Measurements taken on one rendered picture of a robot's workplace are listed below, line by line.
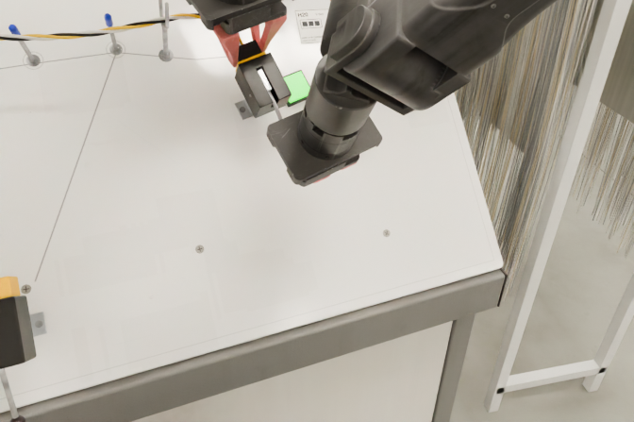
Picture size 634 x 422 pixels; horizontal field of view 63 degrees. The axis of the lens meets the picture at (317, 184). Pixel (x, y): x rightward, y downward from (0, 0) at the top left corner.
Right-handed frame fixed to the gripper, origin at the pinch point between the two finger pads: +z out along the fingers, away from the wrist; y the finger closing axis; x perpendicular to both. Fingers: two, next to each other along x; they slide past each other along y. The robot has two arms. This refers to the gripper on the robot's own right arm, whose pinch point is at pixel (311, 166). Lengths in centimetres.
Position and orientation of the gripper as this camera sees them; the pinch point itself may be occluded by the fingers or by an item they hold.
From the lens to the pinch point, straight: 60.4
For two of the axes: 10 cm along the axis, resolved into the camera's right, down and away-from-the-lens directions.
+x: 4.9, 8.5, -2.2
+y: -8.6, 4.2, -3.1
